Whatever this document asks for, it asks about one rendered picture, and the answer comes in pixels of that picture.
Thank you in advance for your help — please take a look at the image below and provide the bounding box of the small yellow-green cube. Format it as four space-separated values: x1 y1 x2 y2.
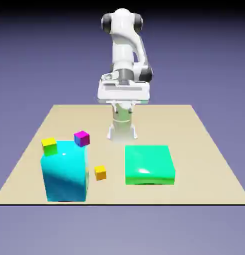
41 137 58 157

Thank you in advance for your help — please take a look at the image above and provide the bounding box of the small orange-yellow cube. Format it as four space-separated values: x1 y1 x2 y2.
94 165 107 181

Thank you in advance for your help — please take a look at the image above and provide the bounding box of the large cyan box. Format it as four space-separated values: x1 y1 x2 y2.
40 140 90 203

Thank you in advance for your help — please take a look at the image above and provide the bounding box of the large green box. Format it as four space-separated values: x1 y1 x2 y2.
125 144 176 186

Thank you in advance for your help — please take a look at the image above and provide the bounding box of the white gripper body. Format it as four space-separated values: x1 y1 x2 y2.
97 79 151 105

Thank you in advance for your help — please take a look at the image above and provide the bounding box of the small magenta cube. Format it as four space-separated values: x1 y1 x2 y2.
73 130 91 148

